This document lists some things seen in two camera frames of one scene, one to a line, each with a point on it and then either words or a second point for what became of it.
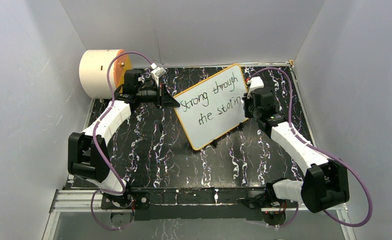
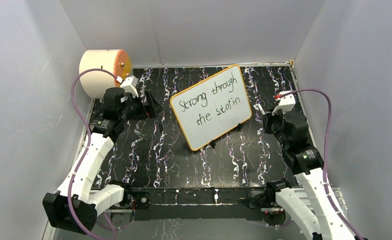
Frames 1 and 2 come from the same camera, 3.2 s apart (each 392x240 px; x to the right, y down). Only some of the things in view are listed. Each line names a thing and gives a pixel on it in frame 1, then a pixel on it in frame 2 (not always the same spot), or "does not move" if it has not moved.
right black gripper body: [250, 110] → [272, 123]
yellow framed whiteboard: [214, 107] does not move
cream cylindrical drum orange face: [93, 71] does not move
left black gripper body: [160, 90] → [147, 115]
